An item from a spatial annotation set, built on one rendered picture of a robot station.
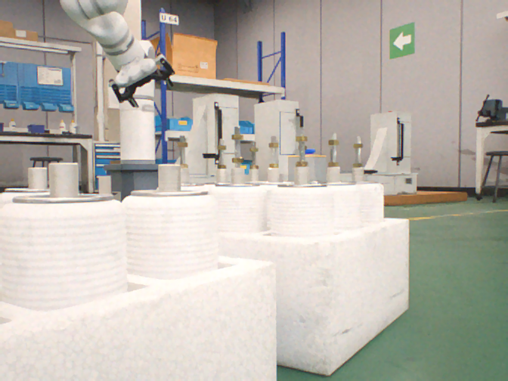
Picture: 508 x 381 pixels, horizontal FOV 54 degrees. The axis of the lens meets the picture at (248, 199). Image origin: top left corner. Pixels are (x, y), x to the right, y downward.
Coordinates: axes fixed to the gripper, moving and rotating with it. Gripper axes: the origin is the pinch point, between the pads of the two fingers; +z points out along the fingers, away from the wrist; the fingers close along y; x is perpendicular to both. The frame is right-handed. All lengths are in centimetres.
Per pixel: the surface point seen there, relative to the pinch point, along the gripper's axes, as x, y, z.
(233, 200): 48, -5, -25
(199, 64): -344, -43, 378
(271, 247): 59, -7, -28
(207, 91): -356, -39, 444
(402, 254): 63, -28, 1
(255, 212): 51, -7, -22
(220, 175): 34.5, -5.2, -9.5
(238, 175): 44, -8, -23
